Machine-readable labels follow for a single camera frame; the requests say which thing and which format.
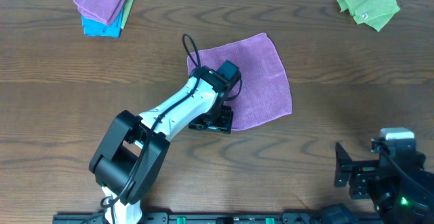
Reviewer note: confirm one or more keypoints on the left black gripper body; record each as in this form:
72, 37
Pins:
211, 126

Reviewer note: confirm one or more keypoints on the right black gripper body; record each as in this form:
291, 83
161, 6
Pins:
358, 177

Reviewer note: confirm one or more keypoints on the purple microfiber cloth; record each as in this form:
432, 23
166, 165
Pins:
265, 93

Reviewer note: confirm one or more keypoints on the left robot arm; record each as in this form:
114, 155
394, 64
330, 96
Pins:
131, 153

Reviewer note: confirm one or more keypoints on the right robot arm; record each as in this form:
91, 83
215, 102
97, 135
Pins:
414, 210

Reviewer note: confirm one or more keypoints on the folded green cloth in stack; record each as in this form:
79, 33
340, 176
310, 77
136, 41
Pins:
126, 12

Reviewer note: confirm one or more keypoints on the crumpled green cloth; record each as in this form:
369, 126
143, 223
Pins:
374, 13

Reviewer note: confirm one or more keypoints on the folded blue cloth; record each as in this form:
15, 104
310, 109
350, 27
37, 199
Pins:
95, 28

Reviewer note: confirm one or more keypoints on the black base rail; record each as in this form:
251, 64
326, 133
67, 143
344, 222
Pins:
288, 218

